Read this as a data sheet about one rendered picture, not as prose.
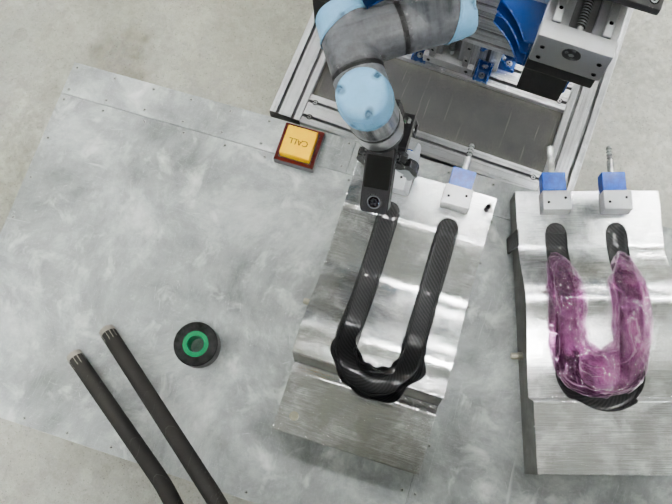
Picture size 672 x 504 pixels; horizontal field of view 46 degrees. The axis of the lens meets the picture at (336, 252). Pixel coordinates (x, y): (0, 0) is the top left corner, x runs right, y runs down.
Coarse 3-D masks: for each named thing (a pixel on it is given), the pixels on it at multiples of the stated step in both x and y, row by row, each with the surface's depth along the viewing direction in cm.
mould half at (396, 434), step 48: (432, 192) 143; (336, 240) 142; (432, 240) 141; (480, 240) 141; (336, 288) 139; (384, 288) 139; (384, 336) 133; (432, 336) 134; (288, 384) 138; (336, 384) 138; (432, 384) 130; (288, 432) 136; (336, 432) 136; (384, 432) 136
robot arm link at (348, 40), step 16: (336, 0) 110; (352, 0) 111; (320, 16) 112; (336, 16) 110; (352, 16) 110; (368, 16) 110; (384, 16) 110; (320, 32) 112; (336, 32) 110; (352, 32) 109; (368, 32) 109; (384, 32) 110; (400, 32) 110; (336, 48) 110; (352, 48) 109; (368, 48) 109; (384, 48) 111; (400, 48) 111; (336, 64) 110; (352, 64) 108
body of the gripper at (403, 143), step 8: (400, 104) 121; (416, 120) 128; (408, 128) 126; (416, 128) 130; (408, 136) 125; (400, 144) 126; (408, 144) 126; (360, 152) 128; (376, 152) 121; (384, 152) 121; (400, 152) 126; (400, 160) 126; (400, 168) 129
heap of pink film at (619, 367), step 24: (552, 264) 140; (624, 264) 139; (552, 288) 137; (576, 288) 136; (624, 288) 135; (552, 312) 136; (576, 312) 134; (624, 312) 134; (648, 312) 134; (552, 336) 136; (576, 336) 135; (624, 336) 134; (648, 336) 134; (552, 360) 136; (576, 360) 134; (600, 360) 134; (624, 360) 133; (648, 360) 136; (576, 384) 133; (600, 384) 133; (624, 384) 133
